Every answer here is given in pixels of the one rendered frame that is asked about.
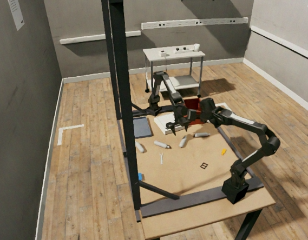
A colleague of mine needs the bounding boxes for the white digital weighing scale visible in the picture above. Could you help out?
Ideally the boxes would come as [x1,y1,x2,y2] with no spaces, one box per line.
[154,113,185,135]

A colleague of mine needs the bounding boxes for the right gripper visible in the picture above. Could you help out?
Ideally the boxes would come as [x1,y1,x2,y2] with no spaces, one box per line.
[187,109,207,123]

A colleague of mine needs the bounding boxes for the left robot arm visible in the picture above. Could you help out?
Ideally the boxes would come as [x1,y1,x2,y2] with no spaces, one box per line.
[148,71,189,126]

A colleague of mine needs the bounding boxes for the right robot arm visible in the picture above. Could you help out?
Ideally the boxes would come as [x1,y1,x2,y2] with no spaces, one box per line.
[199,97,281,190]

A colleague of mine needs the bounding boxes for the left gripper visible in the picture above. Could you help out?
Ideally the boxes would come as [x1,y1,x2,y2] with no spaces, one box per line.
[166,114,192,136]

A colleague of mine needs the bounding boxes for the red open box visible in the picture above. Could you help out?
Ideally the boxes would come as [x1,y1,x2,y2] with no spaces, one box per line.
[184,98,205,125]

